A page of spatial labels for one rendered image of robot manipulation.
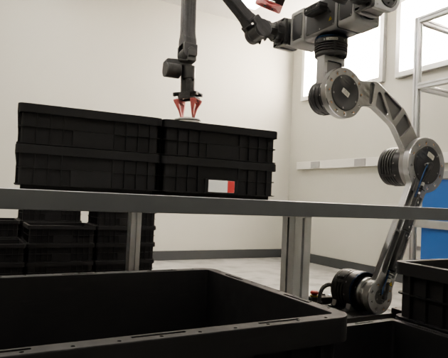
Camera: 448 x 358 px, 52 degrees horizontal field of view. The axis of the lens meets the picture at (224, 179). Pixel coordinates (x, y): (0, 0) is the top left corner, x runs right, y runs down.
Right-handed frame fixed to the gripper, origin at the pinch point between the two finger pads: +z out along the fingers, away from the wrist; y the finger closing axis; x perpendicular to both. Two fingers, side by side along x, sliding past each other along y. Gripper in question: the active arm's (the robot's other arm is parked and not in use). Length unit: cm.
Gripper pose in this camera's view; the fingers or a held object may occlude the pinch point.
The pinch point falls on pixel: (187, 116)
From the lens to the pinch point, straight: 182.7
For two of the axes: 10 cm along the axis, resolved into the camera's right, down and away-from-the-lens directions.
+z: -0.1, 10.0, -0.3
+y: 9.3, 0.0, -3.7
